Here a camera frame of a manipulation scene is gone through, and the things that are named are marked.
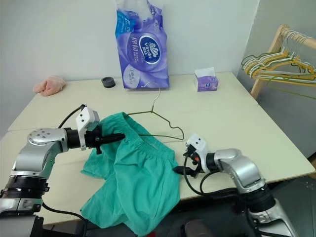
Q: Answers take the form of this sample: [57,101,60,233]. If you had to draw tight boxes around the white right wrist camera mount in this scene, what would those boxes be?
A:
[186,133,210,159]

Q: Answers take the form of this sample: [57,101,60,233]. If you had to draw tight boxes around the small purple tissue pack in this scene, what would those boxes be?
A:
[194,67,220,93]

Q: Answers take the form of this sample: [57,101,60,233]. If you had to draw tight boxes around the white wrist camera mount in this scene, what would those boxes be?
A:
[75,106,100,134]
[186,133,210,159]

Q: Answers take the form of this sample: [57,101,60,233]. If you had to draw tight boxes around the dark rounded shape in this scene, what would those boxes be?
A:
[181,216,211,237]

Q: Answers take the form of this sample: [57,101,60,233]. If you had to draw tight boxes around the wooden clothes rack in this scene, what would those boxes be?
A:
[250,24,316,102]

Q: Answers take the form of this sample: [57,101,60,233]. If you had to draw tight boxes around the pink cloth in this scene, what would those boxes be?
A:
[33,75,67,97]

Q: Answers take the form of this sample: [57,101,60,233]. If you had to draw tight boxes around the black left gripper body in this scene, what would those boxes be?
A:
[83,124,107,155]

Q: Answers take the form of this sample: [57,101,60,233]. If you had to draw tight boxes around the olive wire hanger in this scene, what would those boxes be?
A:
[126,81,185,143]

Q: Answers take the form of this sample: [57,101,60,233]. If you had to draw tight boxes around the white wire hanger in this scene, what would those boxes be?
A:
[244,32,316,82]

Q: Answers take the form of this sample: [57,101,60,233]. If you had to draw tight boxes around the green shorts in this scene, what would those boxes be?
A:
[79,111,181,234]

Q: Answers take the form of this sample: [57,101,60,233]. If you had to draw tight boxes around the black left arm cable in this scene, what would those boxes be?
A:
[57,104,86,129]

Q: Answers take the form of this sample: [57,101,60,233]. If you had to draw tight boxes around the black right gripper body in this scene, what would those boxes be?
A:
[184,147,206,179]

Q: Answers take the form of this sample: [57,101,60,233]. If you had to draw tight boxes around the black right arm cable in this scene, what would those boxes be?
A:
[182,153,239,198]

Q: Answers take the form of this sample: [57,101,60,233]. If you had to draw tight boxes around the purple Vinda tissue bag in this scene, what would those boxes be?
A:
[114,0,171,90]

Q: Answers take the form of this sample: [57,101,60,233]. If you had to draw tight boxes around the yellow wire hanger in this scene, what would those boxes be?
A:
[243,46,316,76]

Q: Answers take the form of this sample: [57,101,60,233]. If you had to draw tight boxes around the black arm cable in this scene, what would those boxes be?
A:
[57,104,86,129]
[182,153,239,198]

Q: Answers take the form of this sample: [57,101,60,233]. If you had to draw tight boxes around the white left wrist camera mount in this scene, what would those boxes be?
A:
[75,106,100,134]

